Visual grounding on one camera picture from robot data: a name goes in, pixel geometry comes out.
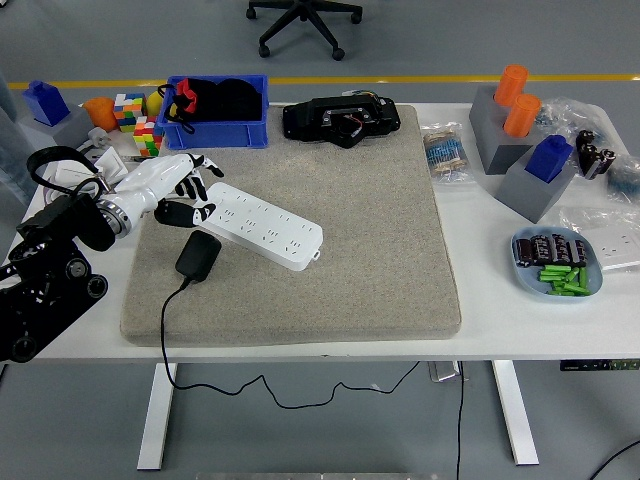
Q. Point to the black table control panel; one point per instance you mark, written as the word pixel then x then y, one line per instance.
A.
pixel 600 365

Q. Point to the grey-brown mat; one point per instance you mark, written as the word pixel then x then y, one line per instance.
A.
pixel 350 225

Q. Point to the blue plastic bin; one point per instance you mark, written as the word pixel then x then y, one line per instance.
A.
pixel 215 137

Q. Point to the white table leg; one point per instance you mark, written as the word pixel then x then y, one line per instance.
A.
pixel 515 415
pixel 157 415

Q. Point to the colourful puzzle cube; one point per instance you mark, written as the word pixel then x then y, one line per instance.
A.
pixel 147 137
pixel 127 112

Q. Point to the silver box under table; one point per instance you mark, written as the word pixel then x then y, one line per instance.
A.
pixel 444 371

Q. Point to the bag of blue parts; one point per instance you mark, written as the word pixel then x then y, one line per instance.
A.
pixel 625 175

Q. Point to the large grey block holder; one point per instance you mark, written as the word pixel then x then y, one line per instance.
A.
pixel 492 145

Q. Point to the white square socket panel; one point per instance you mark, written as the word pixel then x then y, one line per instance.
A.
pixel 112 162

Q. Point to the yellow ball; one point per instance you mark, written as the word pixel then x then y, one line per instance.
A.
pixel 154 104

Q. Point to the white wall socket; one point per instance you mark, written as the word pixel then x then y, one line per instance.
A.
pixel 617 250

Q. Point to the orange cup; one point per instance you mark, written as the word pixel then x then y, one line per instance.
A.
pixel 100 114

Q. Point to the black pouch with red trim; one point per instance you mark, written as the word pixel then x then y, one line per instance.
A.
pixel 202 100

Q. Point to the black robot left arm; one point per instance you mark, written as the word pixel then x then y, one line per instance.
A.
pixel 50 260

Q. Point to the black office chair base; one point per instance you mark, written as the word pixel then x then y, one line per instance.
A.
pixel 300 12

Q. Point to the crumpled clear plastic bag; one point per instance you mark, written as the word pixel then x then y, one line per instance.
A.
pixel 585 220

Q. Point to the white wall switch panel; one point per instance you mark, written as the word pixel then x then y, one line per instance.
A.
pixel 75 174

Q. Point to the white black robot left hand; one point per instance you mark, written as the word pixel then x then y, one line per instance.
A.
pixel 150 182

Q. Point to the blue house-shaped block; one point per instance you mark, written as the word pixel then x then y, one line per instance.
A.
pixel 45 105
pixel 547 160

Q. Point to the small dark tweezers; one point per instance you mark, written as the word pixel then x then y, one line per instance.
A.
pixel 135 158

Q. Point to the orange cylinder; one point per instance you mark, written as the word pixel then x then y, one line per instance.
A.
pixel 511 85
pixel 521 115

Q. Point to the black cylindrical capacitor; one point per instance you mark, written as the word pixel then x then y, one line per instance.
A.
pixel 581 252
pixel 541 249
pixel 557 247
pixel 524 252

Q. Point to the black round pouch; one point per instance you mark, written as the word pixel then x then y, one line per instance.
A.
pixel 240 102

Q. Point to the clear bag of resistors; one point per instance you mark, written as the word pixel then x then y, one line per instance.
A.
pixel 445 152

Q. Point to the black machine housing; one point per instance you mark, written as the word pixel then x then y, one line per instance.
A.
pixel 310 117

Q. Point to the bag of black capacitors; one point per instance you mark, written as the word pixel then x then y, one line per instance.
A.
pixel 590 152

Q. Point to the small green cylinder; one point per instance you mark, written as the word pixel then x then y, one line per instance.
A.
pixel 557 269
pixel 567 292
pixel 551 275
pixel 583 277

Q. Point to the light blue plate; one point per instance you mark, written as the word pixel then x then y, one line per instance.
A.
pixel 525 282

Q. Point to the white power strip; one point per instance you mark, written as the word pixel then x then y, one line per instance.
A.
pixel 270 230

